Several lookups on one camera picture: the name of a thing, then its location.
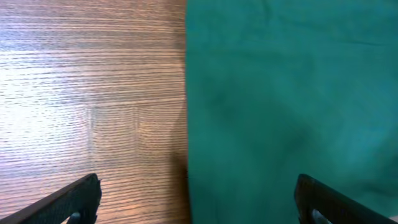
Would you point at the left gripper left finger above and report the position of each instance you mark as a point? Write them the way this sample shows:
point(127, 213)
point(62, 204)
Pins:
point(77, 203)

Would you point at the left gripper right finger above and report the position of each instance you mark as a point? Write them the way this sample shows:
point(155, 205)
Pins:
point(319, 203)

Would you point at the dark green shorts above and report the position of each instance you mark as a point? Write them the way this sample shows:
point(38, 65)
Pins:
point(279, 88)

